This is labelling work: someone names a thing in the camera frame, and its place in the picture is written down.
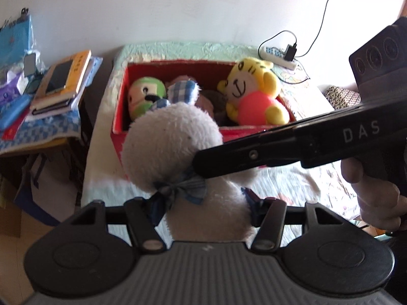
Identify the blue checkered cloth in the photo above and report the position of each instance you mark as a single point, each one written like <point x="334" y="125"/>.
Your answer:
<point x="44" y="130"/>

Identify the white plush rabbit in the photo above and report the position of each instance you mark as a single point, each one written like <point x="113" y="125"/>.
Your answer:
<point x="157" y="155"/>

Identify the blue pencil case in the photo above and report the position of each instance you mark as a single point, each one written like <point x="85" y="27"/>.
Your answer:
<point x="14" y="110"/>

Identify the patterned small pouch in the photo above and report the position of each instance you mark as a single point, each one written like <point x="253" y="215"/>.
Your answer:
<point x="340" y="97"/>

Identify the yellow book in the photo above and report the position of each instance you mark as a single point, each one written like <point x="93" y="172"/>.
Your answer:
<point x="76" y="75"/>

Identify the black camera module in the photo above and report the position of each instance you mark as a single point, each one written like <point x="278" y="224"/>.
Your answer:
<point x="379" y="66"/>

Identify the smartphone on book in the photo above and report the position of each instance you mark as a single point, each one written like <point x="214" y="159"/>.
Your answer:
<point x="59" y="77"/>

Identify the red cardboard box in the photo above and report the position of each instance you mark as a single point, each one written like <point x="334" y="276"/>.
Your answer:
<point x="184" y="79"/>

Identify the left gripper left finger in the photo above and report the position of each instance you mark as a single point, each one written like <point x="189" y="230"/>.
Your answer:
<point x="160" y="203"/>

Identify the yellow tiger plush toy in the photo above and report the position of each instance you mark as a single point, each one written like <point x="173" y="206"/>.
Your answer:
<point x="252" y="90"/>

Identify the brown plush toy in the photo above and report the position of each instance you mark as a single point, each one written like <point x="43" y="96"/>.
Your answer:
<point x="214" y="103"/>

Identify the white power strip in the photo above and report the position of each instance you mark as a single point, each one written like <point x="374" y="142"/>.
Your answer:
<point x="276" y="56"/>

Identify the green monkey plush toy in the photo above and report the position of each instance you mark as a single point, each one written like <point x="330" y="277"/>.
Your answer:
<point x="142" y="94"/>

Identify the black charger with cable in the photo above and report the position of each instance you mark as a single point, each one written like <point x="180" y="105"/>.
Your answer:
<point x="290" y="53"/>

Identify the person's right hand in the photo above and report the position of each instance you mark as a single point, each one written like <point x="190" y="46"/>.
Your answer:
<point x="380" y="202"/>

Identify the patterned bed sheet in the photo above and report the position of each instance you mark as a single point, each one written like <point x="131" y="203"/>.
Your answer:
<point x="104" y="176"/>

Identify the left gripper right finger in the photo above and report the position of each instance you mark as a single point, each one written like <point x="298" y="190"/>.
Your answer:
<point x="257" y="211"/>

